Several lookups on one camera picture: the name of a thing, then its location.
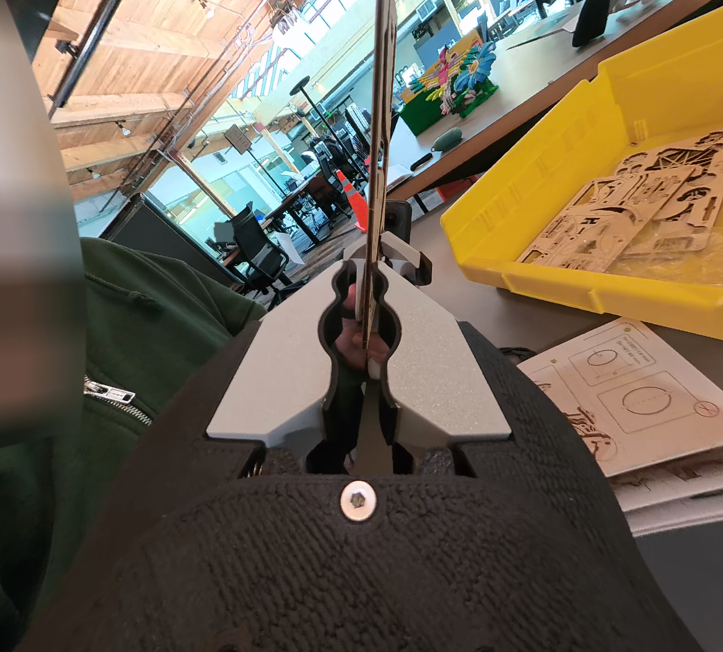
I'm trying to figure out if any yellow storage bin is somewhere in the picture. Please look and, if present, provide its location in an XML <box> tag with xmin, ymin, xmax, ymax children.
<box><xmin>441</xmin><ymin>5</ymin><xmax>723</xmax><ymax>341</ymax></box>

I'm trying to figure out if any green storage bin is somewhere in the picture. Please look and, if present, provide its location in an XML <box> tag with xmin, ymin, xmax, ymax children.
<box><xmin>402</xmin><ymin>97</ymin><xmax>454</xmax><ymax>137</ymax></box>

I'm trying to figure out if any long light grey table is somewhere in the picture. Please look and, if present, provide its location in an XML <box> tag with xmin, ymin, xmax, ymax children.
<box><xmin>387</xmin><ymin>0</ymin><xmax>723</xmax><ymax>201</ymax></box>

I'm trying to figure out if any green zip jacket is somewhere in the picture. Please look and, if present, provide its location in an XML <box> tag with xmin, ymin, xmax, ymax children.
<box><xmin>0</xmin><ymin>237</ymin><xmax>269</xmax><ymax>652</ymax></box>

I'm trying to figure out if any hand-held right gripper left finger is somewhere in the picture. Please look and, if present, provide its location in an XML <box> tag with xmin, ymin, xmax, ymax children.
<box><xmin>206</xmin><ymin>258</ymin><xmax>368</xmax><ymax>449</ymax></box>

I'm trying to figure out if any dark partition panel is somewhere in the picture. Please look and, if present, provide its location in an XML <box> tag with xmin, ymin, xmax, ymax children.
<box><xmin>99</xmin><ymin>192</ymin><xmax>244</xmax><ymax>291</ymax></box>

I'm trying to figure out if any wooden office desk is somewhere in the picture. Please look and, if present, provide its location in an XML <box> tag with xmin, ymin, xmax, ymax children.
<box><xmin>265</xmin><ymin>178</ymin><xmax>340</xmax><ymax>246</ymax></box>

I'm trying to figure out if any white instruction booklet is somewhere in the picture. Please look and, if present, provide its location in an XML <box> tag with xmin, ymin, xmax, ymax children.
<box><xmin>517</xmin><ymin>318</ymin><xmax>723</xmax><ymax>537</ymax></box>

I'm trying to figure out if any orange traffic cone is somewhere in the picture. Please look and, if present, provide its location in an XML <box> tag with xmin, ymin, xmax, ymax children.
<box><xmin>336</xmin><ymin>169</ymin><xmax>368</xmax><ymax>232</ymax></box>

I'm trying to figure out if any grey desk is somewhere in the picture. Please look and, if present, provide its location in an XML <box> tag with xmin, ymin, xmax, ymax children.
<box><xmin>390</xmin><ymin>200</ymin><xmax>723</xmax><ymax>652</ymax></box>

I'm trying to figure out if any black curved stand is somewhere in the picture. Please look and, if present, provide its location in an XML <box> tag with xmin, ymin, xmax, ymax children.
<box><xmin>572</xmin><ymin>0</ymin><xmax>625</xmax><ymax>49</ymax></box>

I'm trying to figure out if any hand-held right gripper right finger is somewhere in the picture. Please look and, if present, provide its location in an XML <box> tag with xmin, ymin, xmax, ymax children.
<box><xmin>373</xmin><ymin>261</ymin><xmax>513</xmax><ymax>448</ymax></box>

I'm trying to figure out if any black floor lamp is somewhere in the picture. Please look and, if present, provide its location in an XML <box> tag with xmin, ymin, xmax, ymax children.
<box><xmin>289</xmin><ymin>75</ymin><xmax>368</xmax><ymax>195</ymax></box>

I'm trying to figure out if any person's left hand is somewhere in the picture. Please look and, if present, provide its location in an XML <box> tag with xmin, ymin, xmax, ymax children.
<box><xmin>340</xmin><ymin>284</ymin><xmax>390</xmax><ymax>381</ymax></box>

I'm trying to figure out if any orange crate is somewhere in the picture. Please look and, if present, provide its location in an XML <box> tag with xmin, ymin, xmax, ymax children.
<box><xmin>435</xmin><ymin>175</ymin><xmax>481</xmax><ymax>204</ymax></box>

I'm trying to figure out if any colourful toy bird model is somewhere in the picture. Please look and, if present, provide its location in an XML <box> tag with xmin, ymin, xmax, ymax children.
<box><xmin>409</xmin><ymin>39</ymin><xmax>500</xmax><ymax>119</ymax></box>

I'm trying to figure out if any black office chair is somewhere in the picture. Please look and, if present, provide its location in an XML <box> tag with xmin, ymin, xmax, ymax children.
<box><xmin>215</xmin><ymin>203</ymin><xmax>294</xmax><ymax>311</ymax></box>

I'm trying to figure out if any clear plastic wrap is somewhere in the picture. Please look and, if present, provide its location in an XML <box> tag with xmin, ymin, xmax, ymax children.
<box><xmin>610</xmin><ymin>234</ymin><xmax>723</xmax><ymax>287</ymax></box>

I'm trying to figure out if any white paper sheet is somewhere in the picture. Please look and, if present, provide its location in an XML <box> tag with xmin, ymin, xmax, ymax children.
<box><xmin>274</xmin><ymin>231</ymin><xmax>306</xmax><ymax>269</ymax></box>

